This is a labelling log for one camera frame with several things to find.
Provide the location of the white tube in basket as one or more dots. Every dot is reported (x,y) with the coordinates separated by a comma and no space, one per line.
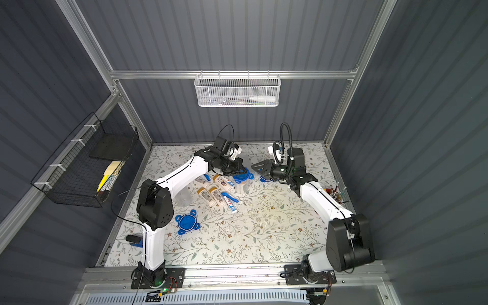
(264,99)

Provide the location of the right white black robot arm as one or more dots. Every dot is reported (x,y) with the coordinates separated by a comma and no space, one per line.
(349,242)

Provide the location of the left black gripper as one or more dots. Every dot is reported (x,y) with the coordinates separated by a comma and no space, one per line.
(232,165)

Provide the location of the red pen cup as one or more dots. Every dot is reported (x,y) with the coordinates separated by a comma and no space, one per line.
(335,193)

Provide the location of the blue-lid clear jar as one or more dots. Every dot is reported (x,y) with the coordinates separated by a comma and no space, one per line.
(243,181)
(184,198)

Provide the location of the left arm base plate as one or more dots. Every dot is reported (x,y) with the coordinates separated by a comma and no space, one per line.
(142,278)

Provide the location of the black wire wall basket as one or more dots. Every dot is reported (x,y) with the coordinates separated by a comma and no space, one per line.
(72,178)

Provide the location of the white wire mesh basket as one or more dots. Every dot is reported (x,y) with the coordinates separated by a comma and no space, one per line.
(234,92)

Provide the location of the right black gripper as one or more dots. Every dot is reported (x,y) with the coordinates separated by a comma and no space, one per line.
(274,169)

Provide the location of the blue jar lid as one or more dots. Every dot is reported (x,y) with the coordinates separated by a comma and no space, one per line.
(187,222)

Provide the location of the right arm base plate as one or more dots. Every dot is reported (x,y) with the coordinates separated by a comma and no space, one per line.
(299,274)

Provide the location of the yellow sticky notes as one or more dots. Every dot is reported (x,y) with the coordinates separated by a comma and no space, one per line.
(109,171)

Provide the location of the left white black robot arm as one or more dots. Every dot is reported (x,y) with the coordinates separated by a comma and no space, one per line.
(155,204)

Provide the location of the blue small box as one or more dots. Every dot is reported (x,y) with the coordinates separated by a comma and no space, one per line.
(135,240)

